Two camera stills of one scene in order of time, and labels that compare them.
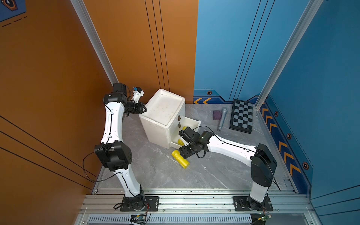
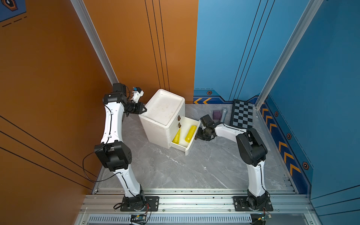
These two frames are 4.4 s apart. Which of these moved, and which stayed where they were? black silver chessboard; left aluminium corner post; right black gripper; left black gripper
Moved: right black gripper
Stayed: black silver chessboard; left black gripper; left aluminium corner post
